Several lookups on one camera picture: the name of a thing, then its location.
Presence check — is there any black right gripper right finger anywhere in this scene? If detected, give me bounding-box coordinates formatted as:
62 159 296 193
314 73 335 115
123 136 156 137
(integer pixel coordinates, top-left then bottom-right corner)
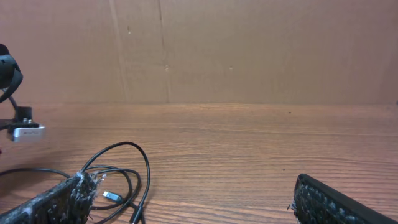
287 174 397 224

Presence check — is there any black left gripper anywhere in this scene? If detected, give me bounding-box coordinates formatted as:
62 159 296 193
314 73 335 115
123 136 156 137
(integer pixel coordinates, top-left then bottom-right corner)
1 106 33 130

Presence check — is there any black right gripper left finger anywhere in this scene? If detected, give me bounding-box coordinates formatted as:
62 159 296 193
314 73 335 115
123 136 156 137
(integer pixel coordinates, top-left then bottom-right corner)
1 172 103 224

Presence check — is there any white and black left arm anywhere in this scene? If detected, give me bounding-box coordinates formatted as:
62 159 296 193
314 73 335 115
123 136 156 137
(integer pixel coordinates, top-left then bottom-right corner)
1 44 38 130

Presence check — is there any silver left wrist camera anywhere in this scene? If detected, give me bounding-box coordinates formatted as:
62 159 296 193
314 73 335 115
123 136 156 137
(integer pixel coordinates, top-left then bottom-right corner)
7 125 45 142

